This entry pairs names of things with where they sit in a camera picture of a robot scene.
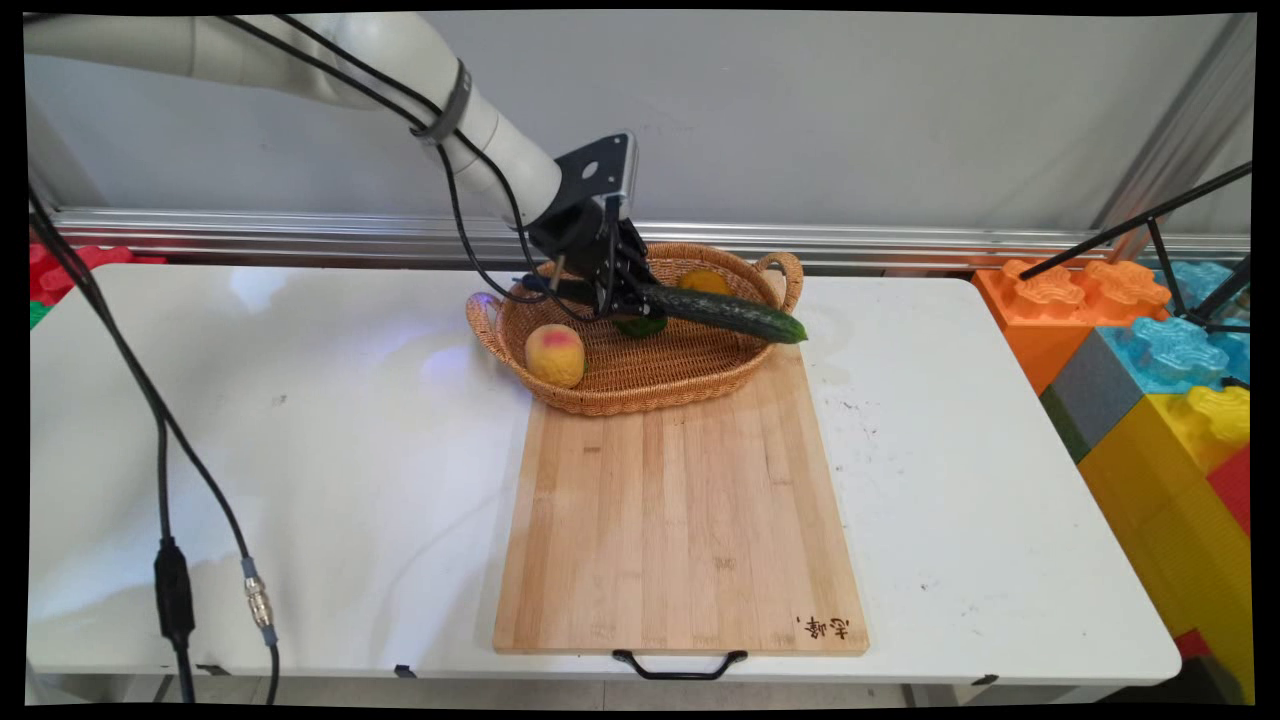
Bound black cutting board handle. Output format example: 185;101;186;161
612;650;749;682

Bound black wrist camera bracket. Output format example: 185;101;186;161
553;132;639;226

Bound woven wicker basket with handles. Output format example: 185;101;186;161
465;242;805;417

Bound red foam building block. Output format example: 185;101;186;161
1206;445;1252;537

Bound orange foam building block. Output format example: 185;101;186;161
972;258;1172;396

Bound yellow pink peach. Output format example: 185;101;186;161
524;324;587;389

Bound red foam blocks pile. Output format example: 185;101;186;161
29;243;167;307

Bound blue foam building block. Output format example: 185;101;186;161
1097;262;1252;398

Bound black cables along robot arm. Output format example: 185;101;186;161
215;14;626;323

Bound grey strap around arm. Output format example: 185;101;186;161
413;60;474;143

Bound horizontal aluminium frame rail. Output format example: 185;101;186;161
50;208;1251;271

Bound grey foam building block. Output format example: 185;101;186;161
1040;330;1147;464

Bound black cable with block connector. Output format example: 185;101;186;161
28;190;198;705

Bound black cable with metal connector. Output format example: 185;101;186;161
28;205;282;705

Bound black tripod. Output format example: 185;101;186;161
1019;162;1253;334

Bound dark green cucumber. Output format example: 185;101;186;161
638;283;809;346

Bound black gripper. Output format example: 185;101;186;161
527;198;661;321

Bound bamboo cutting board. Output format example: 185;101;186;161
492;345;870;658

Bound upright aluminium frame post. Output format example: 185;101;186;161
1093;14;1257;263

